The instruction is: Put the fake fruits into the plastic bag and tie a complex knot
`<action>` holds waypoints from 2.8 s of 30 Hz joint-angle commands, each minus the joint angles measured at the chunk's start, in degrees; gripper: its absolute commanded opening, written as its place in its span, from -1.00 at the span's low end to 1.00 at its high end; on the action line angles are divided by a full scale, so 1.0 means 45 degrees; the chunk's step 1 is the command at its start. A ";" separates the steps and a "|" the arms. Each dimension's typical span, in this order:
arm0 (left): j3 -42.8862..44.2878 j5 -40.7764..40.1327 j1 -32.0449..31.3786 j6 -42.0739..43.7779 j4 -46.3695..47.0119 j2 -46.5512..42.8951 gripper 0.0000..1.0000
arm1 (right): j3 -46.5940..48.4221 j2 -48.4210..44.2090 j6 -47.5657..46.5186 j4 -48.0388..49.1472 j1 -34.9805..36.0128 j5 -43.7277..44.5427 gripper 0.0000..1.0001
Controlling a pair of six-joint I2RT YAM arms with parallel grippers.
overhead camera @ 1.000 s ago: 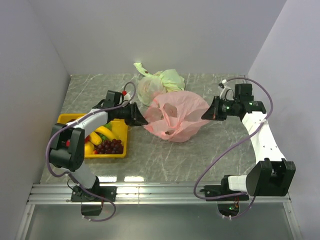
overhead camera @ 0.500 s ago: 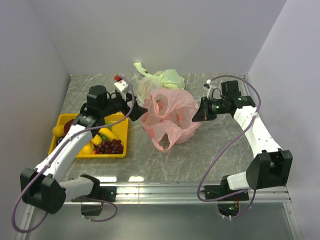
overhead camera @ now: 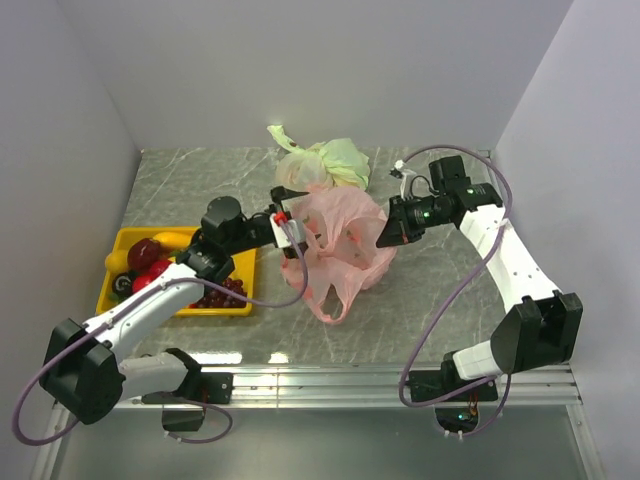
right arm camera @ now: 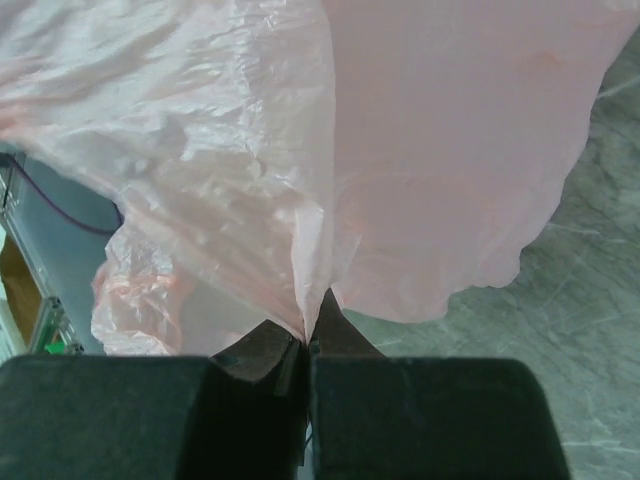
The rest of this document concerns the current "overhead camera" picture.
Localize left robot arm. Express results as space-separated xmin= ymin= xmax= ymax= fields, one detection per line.
xmin=36 ymin=186 xmax=306 ymax=425

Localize red apple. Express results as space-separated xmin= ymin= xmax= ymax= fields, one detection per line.
xmin=127 ymin=238 xmax=162 ymax=272

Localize pink plastic bag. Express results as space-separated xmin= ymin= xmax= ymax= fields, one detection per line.
xmin=292 ymin=186 xmax=396 ymax=324

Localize right side aluminium rail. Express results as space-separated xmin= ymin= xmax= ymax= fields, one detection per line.
xmin=477 ymin=148 xmax=546 ymax=301

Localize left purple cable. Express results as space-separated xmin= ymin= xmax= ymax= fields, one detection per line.
xmin=10 ymin=222 xmax=311 ymax=446

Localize yellow lemon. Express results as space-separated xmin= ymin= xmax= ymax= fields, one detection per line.
xmin=104 ymin=250 xmax=129 ymax=274

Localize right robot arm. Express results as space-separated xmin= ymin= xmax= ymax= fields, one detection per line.
xmin=377 ymin=156 xmax=583 ymax=405

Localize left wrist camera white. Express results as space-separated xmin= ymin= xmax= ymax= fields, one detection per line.
xmin=269 ymin=212 xmax=306 ymax=249

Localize yellow mango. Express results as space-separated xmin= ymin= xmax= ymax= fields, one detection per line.
xmin=152 ymin=231 xmax=194 ymax=251

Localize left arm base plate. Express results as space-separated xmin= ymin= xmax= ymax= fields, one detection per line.
xmin=141 ymin=371 xmax=234 ymax=405

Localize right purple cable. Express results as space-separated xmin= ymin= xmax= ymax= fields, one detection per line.
xmin=398 ymin=144 xmax=514 ymax=437

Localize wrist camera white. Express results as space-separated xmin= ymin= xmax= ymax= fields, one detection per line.
xmin=269 ymin=212 xmax=306 ymax=249
xmin=390 ymin=160 xmax=417 ymax=199

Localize green plastic bag with fruits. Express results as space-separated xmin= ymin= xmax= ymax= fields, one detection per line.
xmin=267 ymin=125 xmax=371 ymax=192

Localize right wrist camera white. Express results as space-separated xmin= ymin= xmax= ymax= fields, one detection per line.
xmin=390 ymin=160 xmax=417 ymax=199

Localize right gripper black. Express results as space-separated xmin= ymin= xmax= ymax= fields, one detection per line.
xmin=376 ymin=193 xmax=451 ymax=248

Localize aluminium mounting rail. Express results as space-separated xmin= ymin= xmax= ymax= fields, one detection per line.
xmin=114 ymin=363 xmax=584 ymax=410

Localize purple grape bunch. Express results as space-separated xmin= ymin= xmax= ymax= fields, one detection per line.
xmin=190 ymin=278 xmax=246 ymax=309

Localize purple cable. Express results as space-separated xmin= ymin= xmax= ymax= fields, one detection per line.
xmin=398 ymin=144 xmax=514 ymax=437
xmin=10 ymin=222 xmax=311 ymax=446

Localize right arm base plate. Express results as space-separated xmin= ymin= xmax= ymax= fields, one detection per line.
xmin=406 ymin=370 xmax=498 ymax=403

